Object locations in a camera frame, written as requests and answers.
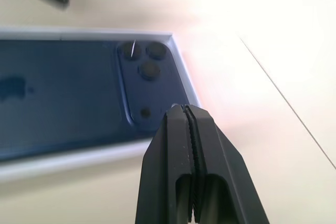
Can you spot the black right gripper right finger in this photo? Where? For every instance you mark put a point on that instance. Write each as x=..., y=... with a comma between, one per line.
x=220, y=161

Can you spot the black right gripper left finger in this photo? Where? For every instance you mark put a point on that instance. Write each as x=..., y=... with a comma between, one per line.
x=165, y=161

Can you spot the dark blue smartphone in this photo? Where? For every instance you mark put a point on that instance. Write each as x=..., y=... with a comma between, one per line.
x=65, y=90

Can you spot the white shallow box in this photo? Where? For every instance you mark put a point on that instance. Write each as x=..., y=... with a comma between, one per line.
x=78, y=161

